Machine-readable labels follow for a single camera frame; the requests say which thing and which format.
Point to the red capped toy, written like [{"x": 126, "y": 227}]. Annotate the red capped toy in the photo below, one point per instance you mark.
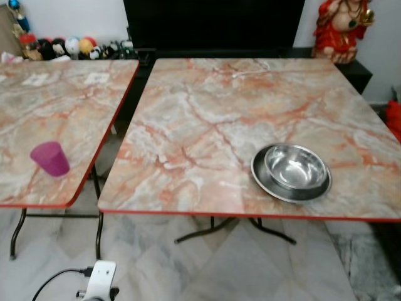
[{"x": 29, "y": 47}]

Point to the stainless steel plate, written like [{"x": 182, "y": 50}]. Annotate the stainless steel plate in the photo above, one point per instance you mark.
[{"x": 260, "y": 179}]

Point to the dark metal two-leg table frame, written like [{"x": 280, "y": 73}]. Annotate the dark metal two-leg table frame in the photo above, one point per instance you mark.
[{"x": 99, "y": 238}]

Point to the purple plastic cup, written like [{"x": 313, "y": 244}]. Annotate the purple plastic cup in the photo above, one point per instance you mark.
[{"x": 50, "y": 159}]

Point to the black television screen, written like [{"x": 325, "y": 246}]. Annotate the black television screen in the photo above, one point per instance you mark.
[{"x": 213, "y": 22}]

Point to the white and blue ball toy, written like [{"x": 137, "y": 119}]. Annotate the white and blue ball toy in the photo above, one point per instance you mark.
[{"x": 72, "y": 45}]

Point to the stainless steel bowl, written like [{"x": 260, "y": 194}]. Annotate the stainless steel bowl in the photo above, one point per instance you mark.
[{"x": 296, "y": 167}]

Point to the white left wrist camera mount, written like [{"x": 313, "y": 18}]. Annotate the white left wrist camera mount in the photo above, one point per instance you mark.
[{"x": 101, "y": 277}]

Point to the red and yellow ball toy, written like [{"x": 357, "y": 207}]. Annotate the red and yellow ball toy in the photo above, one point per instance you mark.
[{"x": 88, "y": 45}]

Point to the red and gold statue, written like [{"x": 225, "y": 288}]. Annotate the red and gold statue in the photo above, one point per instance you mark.
[{"x": 341, "y": 31}]

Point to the blue toy figure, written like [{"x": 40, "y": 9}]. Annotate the blue toy figure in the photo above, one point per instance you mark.
[{"x": 17, "y": 15}]

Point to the red cushion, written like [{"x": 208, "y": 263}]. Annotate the red cushion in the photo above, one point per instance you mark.
[{"x": 395, "y": 119}]

